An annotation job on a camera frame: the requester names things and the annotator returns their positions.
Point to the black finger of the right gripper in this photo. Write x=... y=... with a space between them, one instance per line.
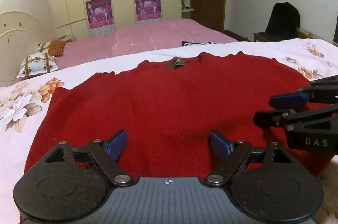
x=280 y=118

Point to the white floral bed sheet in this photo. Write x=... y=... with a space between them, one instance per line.
x=25 y=104

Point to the cream headboard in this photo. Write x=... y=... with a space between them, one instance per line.
x=20 y=36

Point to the wooden chair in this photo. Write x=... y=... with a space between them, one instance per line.
x=300 y=33

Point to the pink bed cover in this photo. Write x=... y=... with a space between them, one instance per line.
x=154 y=35

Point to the black bag on chair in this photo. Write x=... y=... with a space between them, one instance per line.
x=284 y=19

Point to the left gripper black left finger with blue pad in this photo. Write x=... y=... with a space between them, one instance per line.
x=72 y=184

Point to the purple poster lower left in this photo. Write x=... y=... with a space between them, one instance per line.
x=99 y=13

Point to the purple poster lower right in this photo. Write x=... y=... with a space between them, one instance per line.
x=148 y=9

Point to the orange brown pillow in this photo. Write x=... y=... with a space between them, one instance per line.
x=54 y=48

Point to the red knit sweater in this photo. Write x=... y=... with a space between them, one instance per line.
x=168 y=110

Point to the folded dark striped garment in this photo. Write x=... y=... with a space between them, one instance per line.
x=186 y=43

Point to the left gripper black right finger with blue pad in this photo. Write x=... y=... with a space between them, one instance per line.
x=267 y=184

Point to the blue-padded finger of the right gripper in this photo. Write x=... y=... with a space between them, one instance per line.
x=322 y=91

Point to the white patterned pillow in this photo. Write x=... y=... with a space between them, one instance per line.
x=37 y=64

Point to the purple poster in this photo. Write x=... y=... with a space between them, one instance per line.
x=148 y=9
x=99 y=13

